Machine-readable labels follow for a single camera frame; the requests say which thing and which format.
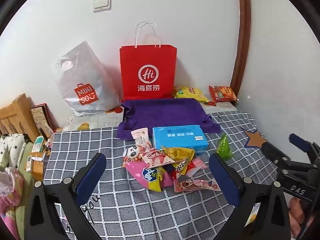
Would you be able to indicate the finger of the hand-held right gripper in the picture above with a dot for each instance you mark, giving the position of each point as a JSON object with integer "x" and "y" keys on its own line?
{"x": 301, "y": 142}
{"x": 273, "y": 152}

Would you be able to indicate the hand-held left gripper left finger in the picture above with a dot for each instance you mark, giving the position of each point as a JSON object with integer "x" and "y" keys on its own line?
{"x": 91, "y": 177}

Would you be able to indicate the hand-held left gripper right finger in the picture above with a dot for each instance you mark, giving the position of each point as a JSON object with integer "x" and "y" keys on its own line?
{"x": 225, "y": 180}

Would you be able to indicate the pink bear print packet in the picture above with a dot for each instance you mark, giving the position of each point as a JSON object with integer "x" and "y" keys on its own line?
{"x": 195, "y": 185}

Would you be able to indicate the plain pink snack packet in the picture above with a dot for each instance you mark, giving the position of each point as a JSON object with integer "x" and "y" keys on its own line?
{"x": 200, "y": 162}

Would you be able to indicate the green triangular snack packet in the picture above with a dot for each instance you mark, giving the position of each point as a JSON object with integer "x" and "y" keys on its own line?
{"x": 223, "y": 147}

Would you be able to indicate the panda print snack packet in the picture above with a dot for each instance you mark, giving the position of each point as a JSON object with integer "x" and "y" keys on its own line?
{"x": 132, "y": 155}

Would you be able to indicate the yellow snack packet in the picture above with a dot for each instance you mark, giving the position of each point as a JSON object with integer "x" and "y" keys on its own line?
{"x": 178, "y": 153}

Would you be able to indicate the pink and white snack packet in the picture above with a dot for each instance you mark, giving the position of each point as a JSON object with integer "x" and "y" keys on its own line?
{"x": 141, "y": 136}

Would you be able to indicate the strawberry print pink packet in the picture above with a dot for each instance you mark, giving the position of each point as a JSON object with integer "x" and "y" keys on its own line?
{"x": 156, "y": 158}

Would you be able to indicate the person's right hand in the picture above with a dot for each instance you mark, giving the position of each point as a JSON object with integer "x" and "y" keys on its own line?
{"x": 298, "y": 211}

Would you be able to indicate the red snack packet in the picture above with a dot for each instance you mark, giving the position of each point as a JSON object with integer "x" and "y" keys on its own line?
{"x": 191, "y": 168}

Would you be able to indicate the wooden bedside table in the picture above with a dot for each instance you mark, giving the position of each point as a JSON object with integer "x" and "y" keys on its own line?
{"x": 40, "y": 167}

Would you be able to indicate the grey plaid bedsheet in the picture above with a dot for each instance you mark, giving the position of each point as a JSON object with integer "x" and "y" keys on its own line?
{"x": 175, "y": 212}

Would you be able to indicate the blue tissue pack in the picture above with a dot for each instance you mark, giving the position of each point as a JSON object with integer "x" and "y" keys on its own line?
{"x": 177, "y": 137}

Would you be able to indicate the green cloth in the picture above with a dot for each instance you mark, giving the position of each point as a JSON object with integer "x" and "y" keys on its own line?
{"x": 23, "y": 205}

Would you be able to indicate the patterned gift box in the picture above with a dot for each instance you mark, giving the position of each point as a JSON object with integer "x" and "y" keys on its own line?
{"x": 41, "y": 120}

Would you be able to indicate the orange chips bag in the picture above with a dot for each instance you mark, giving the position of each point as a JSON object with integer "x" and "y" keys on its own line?
{"x": 222, "y": 93}

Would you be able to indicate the white floral pillow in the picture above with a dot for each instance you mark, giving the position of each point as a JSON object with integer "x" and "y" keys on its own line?
{"x": 11, "y": 147}

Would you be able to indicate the purple towel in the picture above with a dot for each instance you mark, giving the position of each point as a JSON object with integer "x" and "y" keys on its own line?
{"x": 165, "y": 112}

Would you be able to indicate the yellow chips bag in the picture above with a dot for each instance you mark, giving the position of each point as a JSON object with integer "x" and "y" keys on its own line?
{"x": 187, "y": 92}

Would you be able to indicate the white plastic shopping bag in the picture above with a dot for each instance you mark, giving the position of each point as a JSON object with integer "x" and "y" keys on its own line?
{"x": 82, "y": 80}

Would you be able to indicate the wooden headboard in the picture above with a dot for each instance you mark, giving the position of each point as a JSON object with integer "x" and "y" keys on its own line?
{"x": 15, "y": 115}

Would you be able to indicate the red paper shopping bag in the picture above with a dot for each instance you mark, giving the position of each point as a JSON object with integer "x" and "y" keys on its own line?
{"x": 147, "y": 60}

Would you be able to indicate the brown wooden door frame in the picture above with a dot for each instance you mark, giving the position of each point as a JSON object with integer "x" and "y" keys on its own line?
{"x": 243, "y": 30}

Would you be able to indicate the white light switch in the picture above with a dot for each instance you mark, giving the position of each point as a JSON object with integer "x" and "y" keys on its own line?
{"x": 102, "y": 3}

